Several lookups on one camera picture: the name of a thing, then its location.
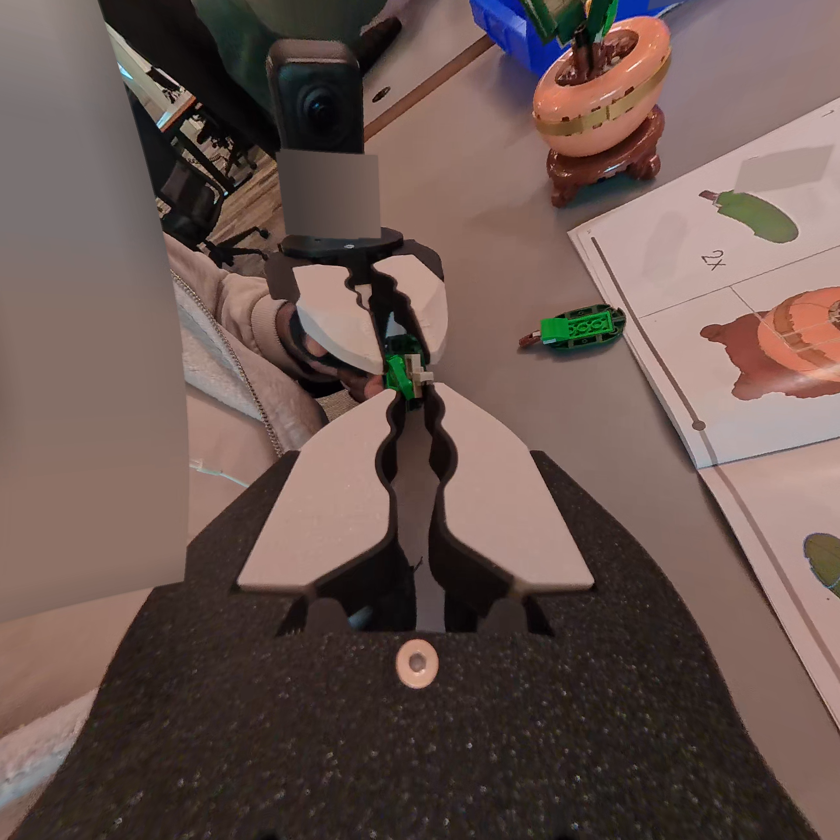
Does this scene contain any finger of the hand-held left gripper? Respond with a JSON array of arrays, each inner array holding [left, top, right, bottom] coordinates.
[[375, 252, 452, 368], [292, 262, 388, 375]]

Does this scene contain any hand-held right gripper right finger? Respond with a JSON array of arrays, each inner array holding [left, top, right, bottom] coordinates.
[[427, 382, 596, 631]]

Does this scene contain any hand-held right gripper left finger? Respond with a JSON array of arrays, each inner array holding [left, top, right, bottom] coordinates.
[[235, 390, 417, 631]]

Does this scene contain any green leaf brick assembly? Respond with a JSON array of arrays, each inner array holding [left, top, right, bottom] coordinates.
[[382, 333, 435, 411], [518, 305, 627, 355]]

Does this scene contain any grey desk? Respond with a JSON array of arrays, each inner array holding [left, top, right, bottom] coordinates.
[[315, 0, 840, 840]]

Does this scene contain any person's left hand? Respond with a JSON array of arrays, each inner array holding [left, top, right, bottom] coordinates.
[[272, 298, 392, 404]]

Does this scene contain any grey zip hoodie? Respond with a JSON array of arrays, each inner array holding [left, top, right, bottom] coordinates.
[[0, 233, 329, 805]]

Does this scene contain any black office chair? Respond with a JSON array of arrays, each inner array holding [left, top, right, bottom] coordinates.
[[157, 161, 270, 266]]

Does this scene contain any blue plastic bin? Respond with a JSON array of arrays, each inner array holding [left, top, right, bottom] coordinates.
[[469, 0, 686, 78]]

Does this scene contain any instruction booklet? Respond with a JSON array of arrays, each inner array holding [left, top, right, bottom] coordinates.
[[567, 98, 840, 729]]

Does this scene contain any toy brick potted plant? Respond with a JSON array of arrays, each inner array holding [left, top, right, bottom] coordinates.
[[521, 0, 672, 210]]

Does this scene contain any white cable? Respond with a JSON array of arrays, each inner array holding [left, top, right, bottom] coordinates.
[[190, 459, 247, 490]]

